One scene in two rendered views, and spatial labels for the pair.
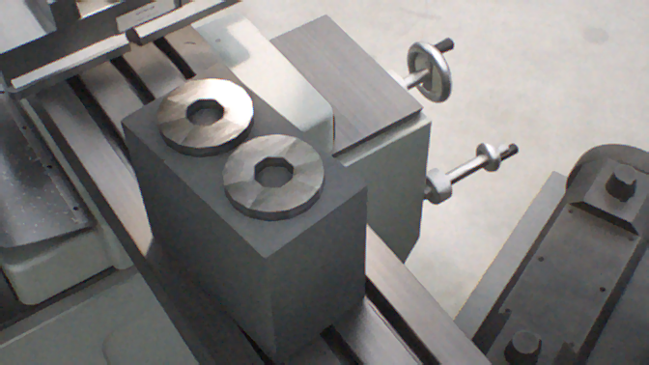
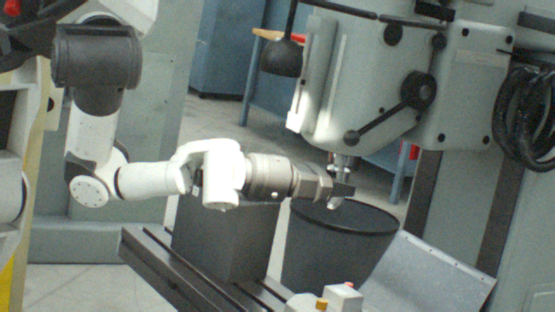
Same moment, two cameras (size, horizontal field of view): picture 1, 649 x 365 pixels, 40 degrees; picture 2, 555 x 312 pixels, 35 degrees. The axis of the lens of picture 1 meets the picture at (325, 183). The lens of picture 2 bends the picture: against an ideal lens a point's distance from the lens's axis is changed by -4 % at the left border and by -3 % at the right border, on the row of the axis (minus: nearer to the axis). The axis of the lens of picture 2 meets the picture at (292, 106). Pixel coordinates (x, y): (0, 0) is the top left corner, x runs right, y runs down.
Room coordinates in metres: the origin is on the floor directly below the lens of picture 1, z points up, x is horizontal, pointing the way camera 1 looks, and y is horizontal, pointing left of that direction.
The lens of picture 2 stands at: (2.56, 0.01, 1.67)
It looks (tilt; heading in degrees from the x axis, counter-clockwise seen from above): 10 degrees down; 175
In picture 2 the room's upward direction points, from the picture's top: 12 degrees clockwise
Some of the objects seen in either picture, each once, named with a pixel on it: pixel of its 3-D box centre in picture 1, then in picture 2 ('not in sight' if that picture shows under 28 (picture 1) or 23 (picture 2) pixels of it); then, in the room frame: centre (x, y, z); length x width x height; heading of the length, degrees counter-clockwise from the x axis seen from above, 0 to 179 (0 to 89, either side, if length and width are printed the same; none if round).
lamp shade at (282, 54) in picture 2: not in sight; (283, 55); (1.01, 0.11, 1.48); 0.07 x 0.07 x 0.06
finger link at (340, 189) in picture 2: not in sight; (340, 190); (0.91, 0.27, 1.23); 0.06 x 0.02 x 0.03; 107
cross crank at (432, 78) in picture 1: (412, 80); not in sight; (1.14, -0.16, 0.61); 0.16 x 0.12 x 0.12; 122
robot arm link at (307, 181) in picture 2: not in sight; (290, 181); (0.90, 0.17, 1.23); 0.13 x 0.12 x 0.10; 17
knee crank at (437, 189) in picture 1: (470, 166); not in sight; (1.04, -0.26, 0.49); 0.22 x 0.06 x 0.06; 122
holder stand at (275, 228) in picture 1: (247, 209); (224, 224); (0.55, 0.08, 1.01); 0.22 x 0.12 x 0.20; 40
